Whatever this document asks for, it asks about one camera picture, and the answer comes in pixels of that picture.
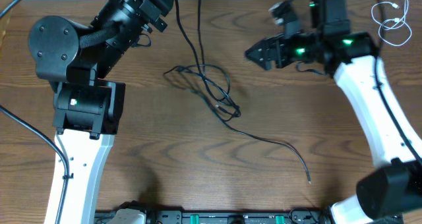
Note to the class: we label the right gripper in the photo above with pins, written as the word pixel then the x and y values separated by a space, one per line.
pixel 275 44

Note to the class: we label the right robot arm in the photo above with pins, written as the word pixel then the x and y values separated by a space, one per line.
pixel 353 61

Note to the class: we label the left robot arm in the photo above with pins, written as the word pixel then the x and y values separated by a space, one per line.
pixel 75 60

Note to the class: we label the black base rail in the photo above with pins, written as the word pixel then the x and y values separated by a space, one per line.
pixel 298 215

